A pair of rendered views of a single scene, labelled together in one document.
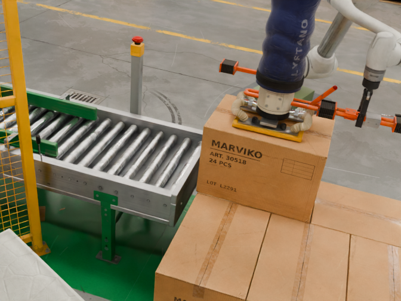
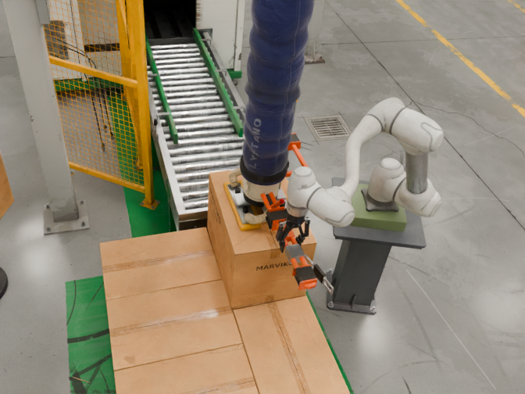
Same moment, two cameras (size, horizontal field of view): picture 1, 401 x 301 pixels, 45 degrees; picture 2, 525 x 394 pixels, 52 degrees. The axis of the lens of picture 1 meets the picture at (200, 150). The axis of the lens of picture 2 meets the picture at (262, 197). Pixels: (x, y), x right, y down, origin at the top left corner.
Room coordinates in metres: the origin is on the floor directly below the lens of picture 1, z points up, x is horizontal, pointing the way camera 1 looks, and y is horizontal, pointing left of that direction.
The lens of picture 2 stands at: (1.01, -1.98, 2.75)
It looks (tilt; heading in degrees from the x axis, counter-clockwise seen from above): 41 degrees down; 55
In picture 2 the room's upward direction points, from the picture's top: 7 degrees clockwise
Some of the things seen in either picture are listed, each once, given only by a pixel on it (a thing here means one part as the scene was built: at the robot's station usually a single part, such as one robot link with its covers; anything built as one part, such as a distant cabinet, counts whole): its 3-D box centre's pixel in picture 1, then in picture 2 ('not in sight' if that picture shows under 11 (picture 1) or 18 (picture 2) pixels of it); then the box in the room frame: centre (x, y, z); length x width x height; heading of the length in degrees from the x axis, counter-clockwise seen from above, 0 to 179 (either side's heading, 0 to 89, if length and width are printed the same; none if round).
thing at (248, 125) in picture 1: (268, 125); (241, 202); (2.07, -0.31, 0.98); 0.34 x 0.10 x 0.05; 77
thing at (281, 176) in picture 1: (265, 155); (256, 233); (2.16, -0.34, 0.74); 0.60 x 0.40 x 0.40; 75
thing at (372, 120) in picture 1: (372, 120); (294, 253); (2.05, -0.79, 1.07); 0.07 x 0.07 x 0.04; 77
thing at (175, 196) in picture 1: (194, 163); (236, 208); (2.25, 0.02, 0.58); 0.70 x 0.03 x 0.06; 166
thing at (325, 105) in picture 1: (326, 108); (278, 218); (2.10, -0.58, 1.08); 0.10 x 0.08 x 0.06; 167
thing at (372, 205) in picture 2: not in sight; (379, 194); (2.88, -0.46, 0.85); 0.22 x 0.18 x 0.06; 63
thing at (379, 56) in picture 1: (383, 49); (303, 187); (2.07, -0.75, 1.41); 0.13 x 0.11 x 0.16; 106
